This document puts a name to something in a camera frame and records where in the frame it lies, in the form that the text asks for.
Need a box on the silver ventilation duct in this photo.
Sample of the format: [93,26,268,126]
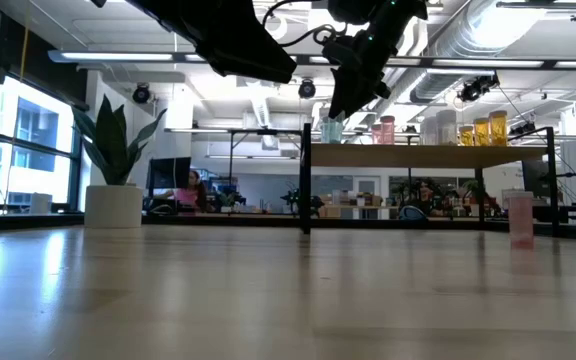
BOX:
[410,0,524,105]

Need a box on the blue round floor object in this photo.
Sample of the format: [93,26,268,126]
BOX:
[398,204,428,222]

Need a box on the wooden shelf black metal frame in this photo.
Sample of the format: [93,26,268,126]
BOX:
[299,122,559,236]

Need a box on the green snake plant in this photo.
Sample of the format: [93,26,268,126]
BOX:
[71,94,168,187]

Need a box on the white bin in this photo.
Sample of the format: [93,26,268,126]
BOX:
[29,192,54,215]

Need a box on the linear ceiling light fixture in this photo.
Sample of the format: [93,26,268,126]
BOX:
[47,48,576,71]

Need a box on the black aluminium table frame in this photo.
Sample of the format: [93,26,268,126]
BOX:
[0,152,576,245]

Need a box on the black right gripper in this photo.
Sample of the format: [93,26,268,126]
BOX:
[321,16,410,121]

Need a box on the black background metal frame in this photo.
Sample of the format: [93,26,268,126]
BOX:
[165,127,303,199]

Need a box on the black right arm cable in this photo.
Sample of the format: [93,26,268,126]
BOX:
[261,0,349,49]

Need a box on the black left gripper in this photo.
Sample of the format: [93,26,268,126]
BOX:
[90,0,299,86]

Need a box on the background shelf with boxes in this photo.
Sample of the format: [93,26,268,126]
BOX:
[317,188,385,220]

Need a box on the white round plant pot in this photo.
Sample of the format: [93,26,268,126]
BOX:
[83,184,145,230]

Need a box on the black computer monitor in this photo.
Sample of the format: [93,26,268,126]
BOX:
[521,158,552,199]
[146,156,192,191]

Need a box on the cluttered background workbench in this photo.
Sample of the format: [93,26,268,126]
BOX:
[390,177,504,219]

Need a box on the person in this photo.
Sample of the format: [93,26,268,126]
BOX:
[160,169,209,215]

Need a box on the black round ceiling spotlight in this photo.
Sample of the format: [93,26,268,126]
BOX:
[297,78,317,100]
[131,83,152,105]

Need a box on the black ceiling track light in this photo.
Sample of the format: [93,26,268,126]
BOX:
[456,73,501,104]

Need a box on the yellow cable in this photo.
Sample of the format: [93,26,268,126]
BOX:
[17,12,33,84]

